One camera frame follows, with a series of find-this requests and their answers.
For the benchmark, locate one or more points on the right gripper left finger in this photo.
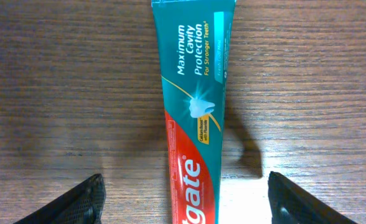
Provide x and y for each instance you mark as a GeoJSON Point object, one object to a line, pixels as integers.
{"type": "Point", "coordinates": [82, 204]}

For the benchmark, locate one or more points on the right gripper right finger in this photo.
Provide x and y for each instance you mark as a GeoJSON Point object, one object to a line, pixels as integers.
{"type": "Point", "coordinates": [291, 204]}

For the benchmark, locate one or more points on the red green toothpaste tube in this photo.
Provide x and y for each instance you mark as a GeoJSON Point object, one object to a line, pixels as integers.
{"type": "Point", "coordinates": [193, 38]}

